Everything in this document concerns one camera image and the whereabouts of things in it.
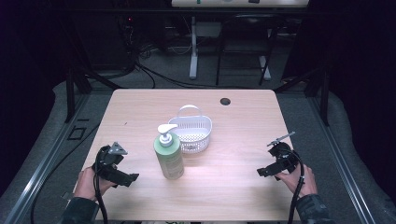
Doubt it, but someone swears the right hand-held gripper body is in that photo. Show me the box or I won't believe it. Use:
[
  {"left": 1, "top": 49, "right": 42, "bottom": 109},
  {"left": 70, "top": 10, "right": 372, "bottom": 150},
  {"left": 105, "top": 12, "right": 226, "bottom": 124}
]
[{"left": 266, "top": 131, "right": 302, "bottom": 175}]

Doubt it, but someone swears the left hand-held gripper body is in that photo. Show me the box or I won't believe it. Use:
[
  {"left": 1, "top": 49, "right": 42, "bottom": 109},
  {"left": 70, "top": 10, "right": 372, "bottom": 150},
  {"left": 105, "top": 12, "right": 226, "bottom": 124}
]
[{"left": 93, "top": 141, "right": 129, "bottom": 181}]

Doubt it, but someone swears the person's right hand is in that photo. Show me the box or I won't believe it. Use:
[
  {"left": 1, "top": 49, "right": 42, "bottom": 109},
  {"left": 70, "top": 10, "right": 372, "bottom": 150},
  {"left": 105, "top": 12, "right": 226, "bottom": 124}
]
[{"left": 275, "top": 162, "right": 318, "bottom": 199}]

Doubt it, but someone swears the person's left hand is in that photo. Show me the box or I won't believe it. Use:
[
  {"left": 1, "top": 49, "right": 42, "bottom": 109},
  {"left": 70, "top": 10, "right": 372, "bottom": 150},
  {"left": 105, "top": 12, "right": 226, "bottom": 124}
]
[{"left": 73, "top": 165, "right": 117, "bottom": 202}]

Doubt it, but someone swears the green pump bottle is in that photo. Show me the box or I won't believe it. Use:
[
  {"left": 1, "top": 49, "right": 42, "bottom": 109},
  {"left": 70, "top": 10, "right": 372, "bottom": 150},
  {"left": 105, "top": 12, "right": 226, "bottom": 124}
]
[{"left": 152, "top": 123, "right": 185, "bottom": 181}]

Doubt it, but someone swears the black metal stand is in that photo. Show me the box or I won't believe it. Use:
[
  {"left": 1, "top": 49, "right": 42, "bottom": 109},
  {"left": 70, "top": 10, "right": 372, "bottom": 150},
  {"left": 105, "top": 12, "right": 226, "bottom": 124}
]
[
  {"left": 64, "top": 66, "right": 124, "bottom": 124},
  {"left": 273, "top": 65, "right": 332, "bottom": 127}
]

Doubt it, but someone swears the white plastic basket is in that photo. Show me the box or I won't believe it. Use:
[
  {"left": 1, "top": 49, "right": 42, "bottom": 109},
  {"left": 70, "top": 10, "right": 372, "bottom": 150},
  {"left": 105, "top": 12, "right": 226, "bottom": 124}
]
[{"left": 167, "top": 104, "right": 214, "bottom": 155}]

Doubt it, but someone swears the dark computer case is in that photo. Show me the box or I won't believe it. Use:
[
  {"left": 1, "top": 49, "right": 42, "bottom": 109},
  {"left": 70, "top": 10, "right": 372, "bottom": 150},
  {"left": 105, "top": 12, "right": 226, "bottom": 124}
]
[{"left": 82, "top": 13, "right": 134, "bottom": 71}]

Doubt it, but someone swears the black chair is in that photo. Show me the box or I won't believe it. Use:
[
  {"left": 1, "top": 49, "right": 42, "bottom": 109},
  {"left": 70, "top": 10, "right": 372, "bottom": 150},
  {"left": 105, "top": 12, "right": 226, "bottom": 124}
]
[{"left": 215, "top": 12, "right": 279, "bottom": 87}]

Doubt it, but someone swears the white desk leg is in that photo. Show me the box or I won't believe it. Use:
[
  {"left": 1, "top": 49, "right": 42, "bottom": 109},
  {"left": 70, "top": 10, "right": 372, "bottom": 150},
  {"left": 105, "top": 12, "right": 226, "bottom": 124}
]
[{"left": 189, "top": 16, "right": 200, "bottom": 80}]

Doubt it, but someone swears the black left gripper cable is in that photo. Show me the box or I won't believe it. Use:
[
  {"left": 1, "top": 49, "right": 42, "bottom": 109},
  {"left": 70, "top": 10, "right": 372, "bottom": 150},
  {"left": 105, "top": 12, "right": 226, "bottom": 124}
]
[{"left": 92, "top": 155, "right": 109, "bottom": 224}]

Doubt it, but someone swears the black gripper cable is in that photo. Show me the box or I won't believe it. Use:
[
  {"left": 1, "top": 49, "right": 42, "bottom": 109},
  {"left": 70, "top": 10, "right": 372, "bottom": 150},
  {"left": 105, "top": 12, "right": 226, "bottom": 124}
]
[
  {"left": 281, "top": 148, "right": 306, "bottom": 224},
  {"left": 92, "top": 155, "right": 109, "bottom": 224}
]

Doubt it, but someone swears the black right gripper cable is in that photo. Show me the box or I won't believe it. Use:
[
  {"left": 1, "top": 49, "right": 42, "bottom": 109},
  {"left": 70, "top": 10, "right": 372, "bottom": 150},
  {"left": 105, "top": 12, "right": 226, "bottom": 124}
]
[{"left": 281, "top": 148, "right": 306, "bottom": 224}]

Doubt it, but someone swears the thin black floor cable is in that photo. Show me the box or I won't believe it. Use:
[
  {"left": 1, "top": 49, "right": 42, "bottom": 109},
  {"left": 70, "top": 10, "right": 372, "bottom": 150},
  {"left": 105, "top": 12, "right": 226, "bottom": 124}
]
[{"left": 29, "top": 122, "right": 101, "bottom": 224}]

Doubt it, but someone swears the aluminium floor rail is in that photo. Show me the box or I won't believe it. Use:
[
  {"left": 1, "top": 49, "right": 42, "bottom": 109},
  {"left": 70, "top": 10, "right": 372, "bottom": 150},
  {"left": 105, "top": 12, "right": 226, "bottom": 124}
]
[
  {"left": 306, "top": 92, "right": 377, "bottom": 224},
  {"left": 3, "top": 92, "right": 92, "bottom": 224}
]

